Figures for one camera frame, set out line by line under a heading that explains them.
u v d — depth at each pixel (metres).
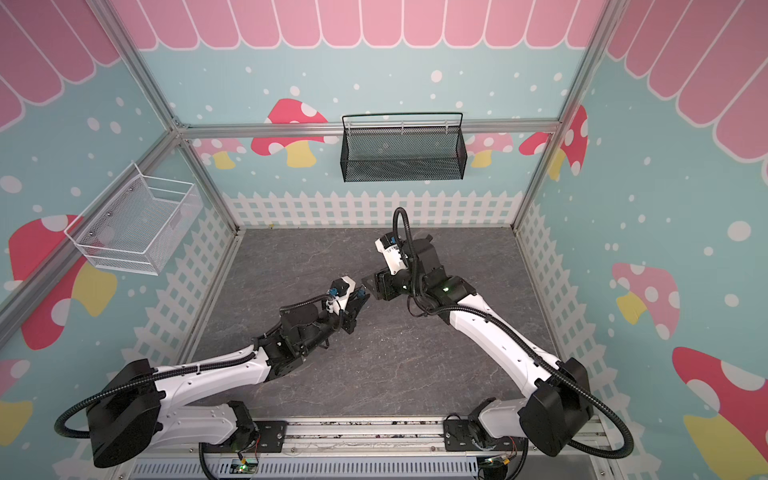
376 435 0.76
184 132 0.90
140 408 0.41
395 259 0.66
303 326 0.58
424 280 0.57
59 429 0.40
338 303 0.61
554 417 0.39
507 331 0.46
